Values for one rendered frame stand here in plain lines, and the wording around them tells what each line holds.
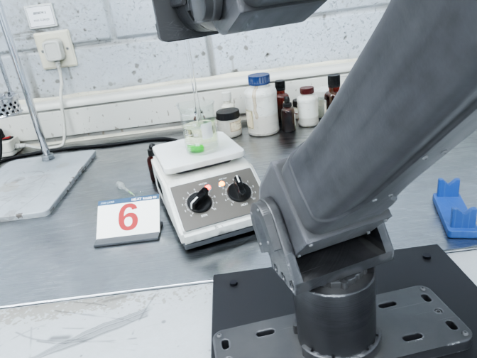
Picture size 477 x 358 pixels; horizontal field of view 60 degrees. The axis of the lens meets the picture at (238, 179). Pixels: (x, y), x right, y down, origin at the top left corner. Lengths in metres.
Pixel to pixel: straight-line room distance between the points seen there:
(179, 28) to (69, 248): 0.33
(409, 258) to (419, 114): 0.32
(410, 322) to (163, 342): 0.22
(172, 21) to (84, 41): 0.65
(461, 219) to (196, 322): 0.33
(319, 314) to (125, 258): 0.31
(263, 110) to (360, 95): 0.71
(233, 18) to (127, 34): 0.80
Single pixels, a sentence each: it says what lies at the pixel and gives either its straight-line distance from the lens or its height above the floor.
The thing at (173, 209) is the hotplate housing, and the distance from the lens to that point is 0.55.
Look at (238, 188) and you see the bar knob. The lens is 0.54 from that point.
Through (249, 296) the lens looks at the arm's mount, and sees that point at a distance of 0.43.
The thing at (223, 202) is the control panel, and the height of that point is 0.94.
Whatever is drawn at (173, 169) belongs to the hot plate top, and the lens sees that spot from 0.57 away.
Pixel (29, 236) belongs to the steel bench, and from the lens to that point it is 0.70.
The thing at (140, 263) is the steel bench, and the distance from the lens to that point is 0.54.
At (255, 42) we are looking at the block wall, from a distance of 1.07.
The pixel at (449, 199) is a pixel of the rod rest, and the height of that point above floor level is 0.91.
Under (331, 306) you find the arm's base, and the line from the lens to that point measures 0.31.
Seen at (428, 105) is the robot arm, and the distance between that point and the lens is 0.17.
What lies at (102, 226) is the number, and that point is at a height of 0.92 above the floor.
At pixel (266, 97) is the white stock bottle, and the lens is 0.90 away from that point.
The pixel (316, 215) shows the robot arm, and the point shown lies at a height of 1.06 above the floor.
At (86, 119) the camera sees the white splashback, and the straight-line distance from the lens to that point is 1.11.
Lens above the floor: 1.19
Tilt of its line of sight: 24 degrees down
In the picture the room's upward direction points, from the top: 7 degrees counter-clockwise
